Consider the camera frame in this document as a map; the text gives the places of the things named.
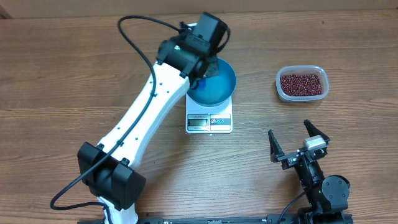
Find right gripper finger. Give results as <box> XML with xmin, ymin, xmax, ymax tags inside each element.
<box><xmin>303</xmin><ymin>119</ymin><xmax>330</xmax><ymax>142</ymax></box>
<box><xmin>268</xmin><ymin>129</ymin><xmax>285</xmax><ymax>162</ymax></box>

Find blue plastic measuring scoop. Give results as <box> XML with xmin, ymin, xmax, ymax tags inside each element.
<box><xmin>196</xmin><ymin>79</ymin><xmax>206</xmax><ymax>90</ymax></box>

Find red beans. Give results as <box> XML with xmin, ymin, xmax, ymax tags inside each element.
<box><xmin>280</xmin><ymin>73</ymin><xmax>322</xmax><ymax>96</ymax></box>

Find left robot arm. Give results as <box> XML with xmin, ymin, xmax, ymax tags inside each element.
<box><xmin>77</xmin><ymin>12</ymin><xmax>231</xmax><ymax>223</ymax></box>

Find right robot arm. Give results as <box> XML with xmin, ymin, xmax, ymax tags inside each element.
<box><xmin>266</xmin><ymin>119</ymin><xmax>353</xmax><ymax>224</ymax></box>

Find blue metal bowl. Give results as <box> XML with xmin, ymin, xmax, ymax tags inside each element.
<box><xmin>187</xmin><ymin>58</ymin><xmax>237</xmax><ymax>107</ymax></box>

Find white digital kitchen scale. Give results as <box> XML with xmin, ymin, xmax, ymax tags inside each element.
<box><xmin>185</xmin><ymin>95</ymin><xmax>233</xmax><ymax>135</ymax></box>

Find clear plastic container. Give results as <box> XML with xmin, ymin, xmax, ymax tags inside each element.
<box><xmin>275</xmin><ymin>65</ymin><xmax>330</xmax><ymax>103</ymax></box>

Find right black cable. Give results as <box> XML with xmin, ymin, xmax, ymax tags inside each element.
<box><xmin>277</xmin><ymin>190</ymin><xmax>308</xmax><ymax>224</ymax></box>

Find black cable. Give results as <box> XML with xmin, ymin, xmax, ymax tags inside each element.
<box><xmin>277</xmin><ymin>190</ymin><xmax>308</xmax><ymax>224</ymax></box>
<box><xmin>49</xmin><ymin>15</ymin><xmax>183</xmax><ymax>224</ymax></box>

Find left black cable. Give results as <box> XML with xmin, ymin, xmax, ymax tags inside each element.
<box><xmin>49</xmin><ymin>15</ymin><xmax>183</xmax><ymax>224</ymax></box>

